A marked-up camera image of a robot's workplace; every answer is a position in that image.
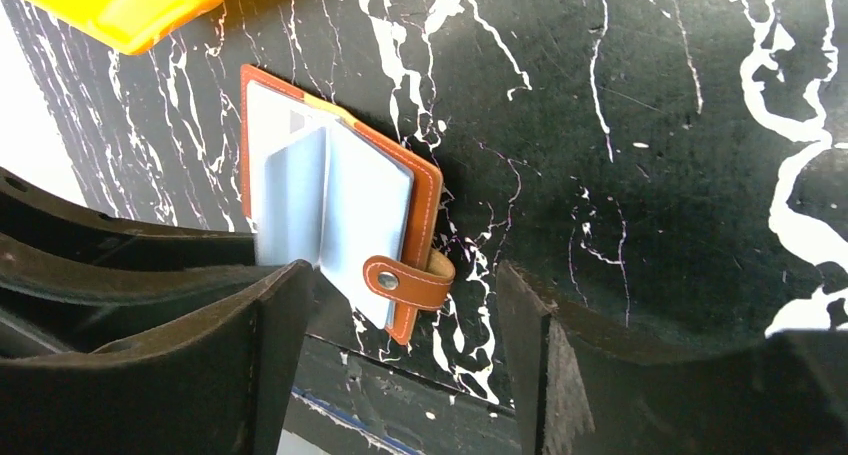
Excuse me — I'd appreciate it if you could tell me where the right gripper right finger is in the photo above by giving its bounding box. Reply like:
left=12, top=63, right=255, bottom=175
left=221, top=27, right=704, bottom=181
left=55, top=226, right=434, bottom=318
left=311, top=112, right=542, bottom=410
left=496, top=262, right=847, bottom=454

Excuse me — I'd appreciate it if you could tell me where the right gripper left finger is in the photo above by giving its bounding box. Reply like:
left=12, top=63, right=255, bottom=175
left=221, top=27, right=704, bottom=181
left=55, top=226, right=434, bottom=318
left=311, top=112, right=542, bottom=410
left=1, top=261, right=315, bottom=454

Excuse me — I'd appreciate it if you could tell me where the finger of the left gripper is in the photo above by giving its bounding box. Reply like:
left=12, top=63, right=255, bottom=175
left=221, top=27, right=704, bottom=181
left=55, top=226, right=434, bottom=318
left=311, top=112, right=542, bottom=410
left=1, top=169, right=255, bottom=270
left=1, top=236, right=273, bottom=358

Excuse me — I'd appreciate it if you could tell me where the brown leather card holder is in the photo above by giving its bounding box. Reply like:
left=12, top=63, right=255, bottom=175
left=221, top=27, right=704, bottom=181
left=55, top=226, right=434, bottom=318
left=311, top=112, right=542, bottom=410
left=240, top=64, right=455, bottom=345

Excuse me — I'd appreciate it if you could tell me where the yellow three-compartment bin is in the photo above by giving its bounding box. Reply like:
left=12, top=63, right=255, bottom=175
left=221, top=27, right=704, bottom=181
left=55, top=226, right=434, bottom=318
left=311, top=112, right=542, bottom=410
left=25, top=0, right=223, bottom=55

